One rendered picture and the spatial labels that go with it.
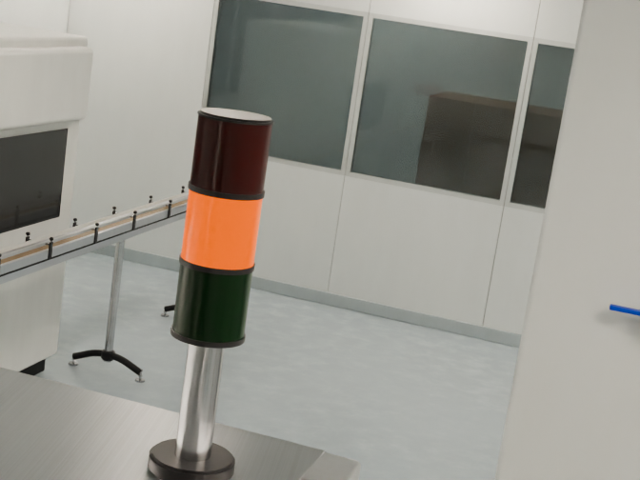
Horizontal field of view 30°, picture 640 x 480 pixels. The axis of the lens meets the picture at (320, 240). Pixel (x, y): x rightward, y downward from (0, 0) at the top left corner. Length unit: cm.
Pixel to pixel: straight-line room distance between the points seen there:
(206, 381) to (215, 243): 10
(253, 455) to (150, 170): 879
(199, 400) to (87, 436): 11
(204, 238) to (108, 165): 904
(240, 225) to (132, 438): 20
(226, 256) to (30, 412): 23
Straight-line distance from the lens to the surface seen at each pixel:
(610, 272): 218
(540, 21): 872
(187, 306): 79
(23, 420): 91
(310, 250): 924
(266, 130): 77
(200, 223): 77
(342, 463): 90
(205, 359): 81
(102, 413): 93
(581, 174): 215
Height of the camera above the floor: 244
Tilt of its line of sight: 12 degrees down
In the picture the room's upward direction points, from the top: 8 degrees clockwise
